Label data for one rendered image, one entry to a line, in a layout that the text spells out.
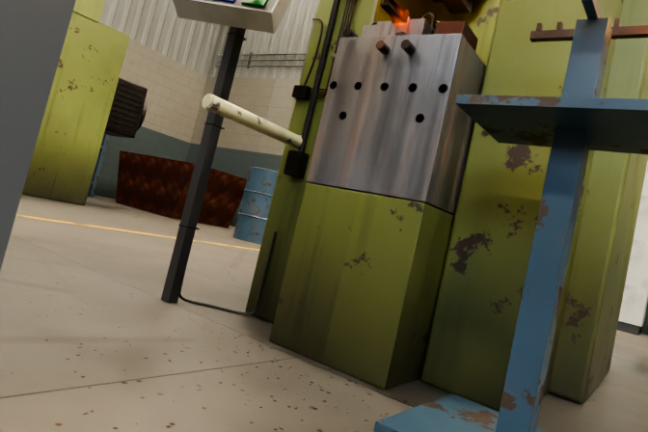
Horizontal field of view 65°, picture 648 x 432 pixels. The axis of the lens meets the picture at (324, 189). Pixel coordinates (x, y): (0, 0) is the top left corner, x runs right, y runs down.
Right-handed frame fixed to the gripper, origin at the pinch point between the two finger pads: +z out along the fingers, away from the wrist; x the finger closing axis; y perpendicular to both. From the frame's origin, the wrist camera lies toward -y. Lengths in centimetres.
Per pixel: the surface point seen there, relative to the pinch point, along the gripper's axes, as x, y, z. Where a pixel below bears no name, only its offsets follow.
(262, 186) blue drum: -113, -186, 393
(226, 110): 4.4, 41.2, 11.9
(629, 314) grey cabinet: 312, -154, 435
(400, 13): 46.3, 4.7, -2.2
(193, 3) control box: -19.7, 6.3, 4.3
